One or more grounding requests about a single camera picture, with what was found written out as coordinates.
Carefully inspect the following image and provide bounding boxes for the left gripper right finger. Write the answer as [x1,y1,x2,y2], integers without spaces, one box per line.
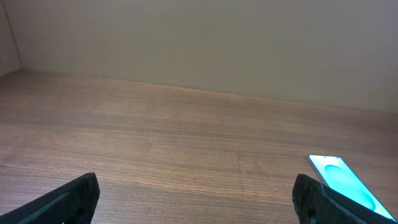
[292,174,396,224]

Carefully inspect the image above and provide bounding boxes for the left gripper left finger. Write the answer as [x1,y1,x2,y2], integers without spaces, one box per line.
[1,172,100,224]

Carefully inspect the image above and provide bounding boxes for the turquoise screen smartphone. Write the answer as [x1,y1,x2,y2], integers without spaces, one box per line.
[308,154,397,222]

